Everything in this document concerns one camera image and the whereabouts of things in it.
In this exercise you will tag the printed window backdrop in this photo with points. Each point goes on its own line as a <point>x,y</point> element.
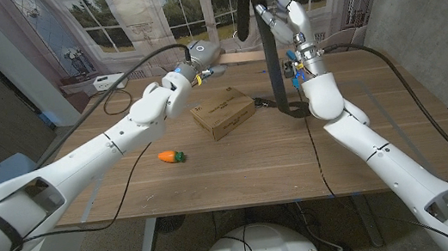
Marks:
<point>148,14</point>

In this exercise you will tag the brown cardboard package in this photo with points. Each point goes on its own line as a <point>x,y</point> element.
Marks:
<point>224,112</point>

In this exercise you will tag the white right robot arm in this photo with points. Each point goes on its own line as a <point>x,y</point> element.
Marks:
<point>385,165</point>

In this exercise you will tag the table leg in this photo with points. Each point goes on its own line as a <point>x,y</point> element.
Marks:
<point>366,219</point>
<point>148,244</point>

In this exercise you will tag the white door frame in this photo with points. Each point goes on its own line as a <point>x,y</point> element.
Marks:
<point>2,55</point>

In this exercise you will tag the black leather belt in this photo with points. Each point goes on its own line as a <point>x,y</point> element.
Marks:
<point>270,50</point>

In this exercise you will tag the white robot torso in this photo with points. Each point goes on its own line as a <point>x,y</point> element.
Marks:
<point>261,246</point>

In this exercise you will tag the orange toy carrot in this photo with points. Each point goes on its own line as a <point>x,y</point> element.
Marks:
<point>167,156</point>

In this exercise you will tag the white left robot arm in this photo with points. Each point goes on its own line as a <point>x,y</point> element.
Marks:
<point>82,166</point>

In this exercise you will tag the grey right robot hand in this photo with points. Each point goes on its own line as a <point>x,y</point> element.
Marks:
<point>297,20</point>

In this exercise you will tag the wooden hanger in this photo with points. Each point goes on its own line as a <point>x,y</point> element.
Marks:
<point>241,57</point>

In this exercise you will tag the white power adapter box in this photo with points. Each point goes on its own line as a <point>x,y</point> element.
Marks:
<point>110,82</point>

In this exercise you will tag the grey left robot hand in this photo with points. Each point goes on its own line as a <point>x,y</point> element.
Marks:
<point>204,56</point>

